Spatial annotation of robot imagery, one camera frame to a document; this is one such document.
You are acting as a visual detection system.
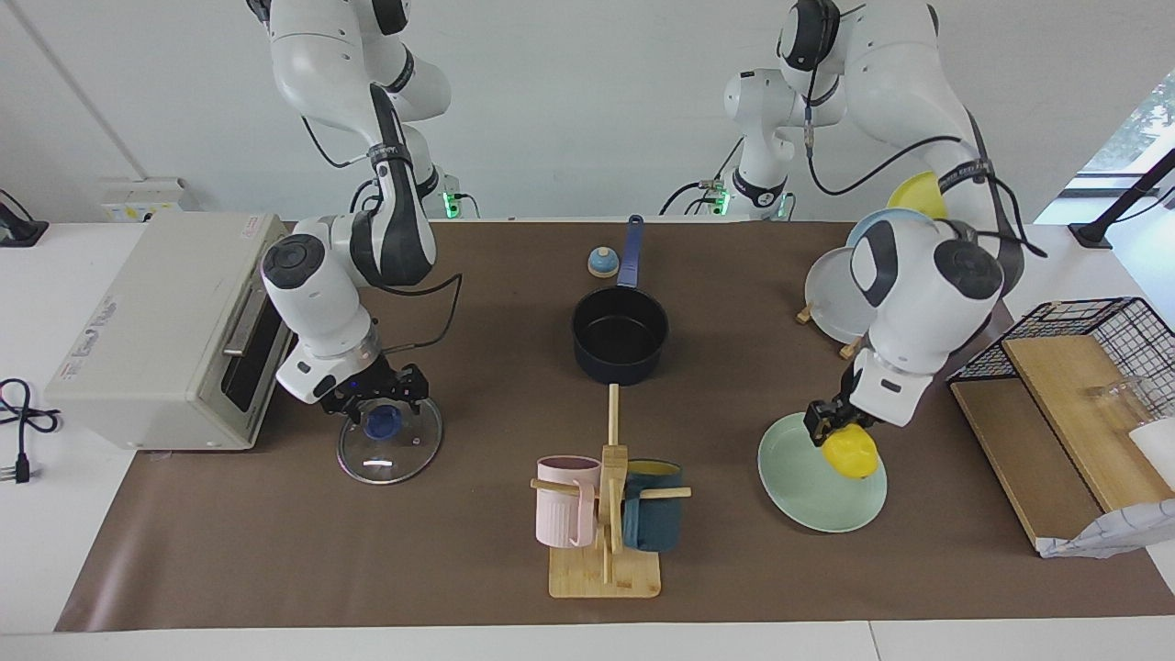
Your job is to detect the yellow lemon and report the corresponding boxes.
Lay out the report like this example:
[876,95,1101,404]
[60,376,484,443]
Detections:
[822,422,880,480]

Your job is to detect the glass lid with purple knob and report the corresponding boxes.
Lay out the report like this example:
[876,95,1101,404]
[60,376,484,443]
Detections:
[337,395,443,485]

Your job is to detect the pale green plate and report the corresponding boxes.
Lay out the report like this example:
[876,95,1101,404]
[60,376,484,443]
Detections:
[758,411,889,533]

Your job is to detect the wooden plate rack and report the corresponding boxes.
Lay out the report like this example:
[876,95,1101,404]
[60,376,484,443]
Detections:
[795,308,868,361]

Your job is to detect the grey plate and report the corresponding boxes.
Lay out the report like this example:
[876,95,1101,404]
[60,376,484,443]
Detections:
[804,246,879,345]

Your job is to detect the light blue plate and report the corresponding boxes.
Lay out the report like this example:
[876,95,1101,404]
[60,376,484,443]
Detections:
[845,208,937,276]

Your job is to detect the yellow plate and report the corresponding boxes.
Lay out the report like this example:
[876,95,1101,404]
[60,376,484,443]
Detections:
[887,171,948,221]

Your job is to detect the dark wooden board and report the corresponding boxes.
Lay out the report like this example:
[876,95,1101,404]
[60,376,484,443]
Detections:
[950,375,1102,552]

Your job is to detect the brown table mat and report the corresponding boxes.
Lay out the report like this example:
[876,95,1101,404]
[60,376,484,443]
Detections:
[55,220,1175,633]

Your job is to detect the pink mug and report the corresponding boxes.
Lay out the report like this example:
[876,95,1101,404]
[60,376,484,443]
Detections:
[535,455,602,549]

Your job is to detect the dark teal mug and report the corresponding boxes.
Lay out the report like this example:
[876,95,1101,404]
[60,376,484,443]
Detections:
[622,459,685,553]

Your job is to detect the beige toaster oven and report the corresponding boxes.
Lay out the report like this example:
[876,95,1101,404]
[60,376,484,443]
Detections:
[44,213,295,451]

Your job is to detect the light wooden board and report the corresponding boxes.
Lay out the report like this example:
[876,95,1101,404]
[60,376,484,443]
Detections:
[1002,335,1175,515]

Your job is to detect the clear glass cup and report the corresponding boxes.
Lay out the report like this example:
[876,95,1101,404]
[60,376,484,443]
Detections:
[1081,375,1148,432]

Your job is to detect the wooden mug tree stand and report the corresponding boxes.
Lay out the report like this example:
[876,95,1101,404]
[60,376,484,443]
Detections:
[531,384,691,599]

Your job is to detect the white checked cloth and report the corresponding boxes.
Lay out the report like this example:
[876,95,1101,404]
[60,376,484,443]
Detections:
[1037,499,1175,559]

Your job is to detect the white cup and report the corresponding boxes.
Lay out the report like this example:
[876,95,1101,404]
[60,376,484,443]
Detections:
[1127,418,1175,467]

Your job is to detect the black desk clamp stand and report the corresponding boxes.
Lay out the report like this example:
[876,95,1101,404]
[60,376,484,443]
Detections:
[1068,151,1175,249]

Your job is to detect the black device on desk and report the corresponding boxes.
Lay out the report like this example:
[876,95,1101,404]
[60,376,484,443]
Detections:
[0,188,49,247]

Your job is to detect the window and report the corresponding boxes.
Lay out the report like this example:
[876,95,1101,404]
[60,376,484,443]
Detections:
[1065,72,1175,198]

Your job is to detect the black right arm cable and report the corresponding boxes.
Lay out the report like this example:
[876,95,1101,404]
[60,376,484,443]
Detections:
[301,115,464,354]

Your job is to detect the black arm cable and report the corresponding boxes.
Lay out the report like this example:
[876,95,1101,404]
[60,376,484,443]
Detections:
[803,5,1049,258]
[301,115,464,354]

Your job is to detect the black pot with purple handle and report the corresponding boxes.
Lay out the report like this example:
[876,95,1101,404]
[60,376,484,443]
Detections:
[571,215,670,385]

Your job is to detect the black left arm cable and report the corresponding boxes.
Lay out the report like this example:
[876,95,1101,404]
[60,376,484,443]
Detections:
[803,5,1049,258]

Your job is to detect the black left arm strap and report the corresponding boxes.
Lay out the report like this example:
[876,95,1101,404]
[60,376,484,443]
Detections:
[936,159,998,190]

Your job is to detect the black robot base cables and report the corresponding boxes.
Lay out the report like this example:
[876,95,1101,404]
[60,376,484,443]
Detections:
[661,138,744,218]

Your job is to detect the white wall socket box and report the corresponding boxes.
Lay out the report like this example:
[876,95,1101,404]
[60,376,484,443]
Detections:
[99,177,199,224]

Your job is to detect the black wire basket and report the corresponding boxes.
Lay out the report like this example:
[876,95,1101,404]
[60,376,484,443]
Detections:
[947,297,1175,432]

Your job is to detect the black cable with plug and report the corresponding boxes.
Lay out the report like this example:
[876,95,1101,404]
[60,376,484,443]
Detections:
[0,378,62,486]

